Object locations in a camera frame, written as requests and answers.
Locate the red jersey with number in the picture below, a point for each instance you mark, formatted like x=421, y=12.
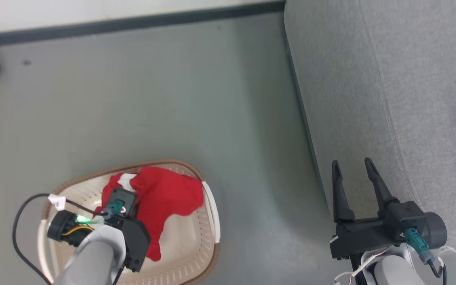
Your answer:
x=164, y=198

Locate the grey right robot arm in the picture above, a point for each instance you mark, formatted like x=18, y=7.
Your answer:
x=394, y=271

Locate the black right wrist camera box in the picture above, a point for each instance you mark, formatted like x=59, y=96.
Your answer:
x=404, y=215

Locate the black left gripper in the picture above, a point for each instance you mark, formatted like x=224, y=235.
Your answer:
x=137, y=241

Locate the beige laundry basket brown rim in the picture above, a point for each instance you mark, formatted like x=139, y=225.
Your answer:
x=188, y=245

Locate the grey fabric sofa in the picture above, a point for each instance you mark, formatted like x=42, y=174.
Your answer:
x=410, y=99

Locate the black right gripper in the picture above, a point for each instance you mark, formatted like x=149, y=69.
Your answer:
x=358, y=235

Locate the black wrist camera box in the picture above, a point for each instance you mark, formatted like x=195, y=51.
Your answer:
x=125, y=196
x=404, y=215

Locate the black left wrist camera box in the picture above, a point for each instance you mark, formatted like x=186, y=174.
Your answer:
x=125, y=196

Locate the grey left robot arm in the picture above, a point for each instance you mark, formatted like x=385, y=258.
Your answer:
x=89, y=261

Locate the black baseboard strip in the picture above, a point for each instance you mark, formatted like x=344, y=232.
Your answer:
x=133, y=24

